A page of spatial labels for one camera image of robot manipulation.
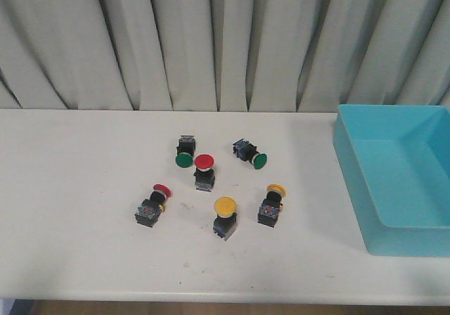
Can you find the red push button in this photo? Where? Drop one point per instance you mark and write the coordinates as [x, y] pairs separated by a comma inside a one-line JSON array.
[[149, 211], [204, 172]]

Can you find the yellow push button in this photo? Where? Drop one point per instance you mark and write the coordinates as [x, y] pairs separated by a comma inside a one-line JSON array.
[[226, 221], [272, 205]]

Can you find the turquoise plastic box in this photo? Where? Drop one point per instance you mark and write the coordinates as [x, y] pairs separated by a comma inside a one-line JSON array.
[[395, 162]]

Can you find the right green push button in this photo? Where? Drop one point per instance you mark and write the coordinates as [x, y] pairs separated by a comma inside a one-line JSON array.
[[247, 152]]

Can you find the green push button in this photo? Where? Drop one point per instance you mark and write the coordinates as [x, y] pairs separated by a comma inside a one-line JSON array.
[[185, 151], [247, 152]]

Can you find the left green push button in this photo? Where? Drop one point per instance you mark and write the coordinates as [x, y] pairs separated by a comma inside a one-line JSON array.
[[185, 151]]

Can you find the grey pleated curtain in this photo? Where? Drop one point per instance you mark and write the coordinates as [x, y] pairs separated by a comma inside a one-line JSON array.
[[223, 55]]

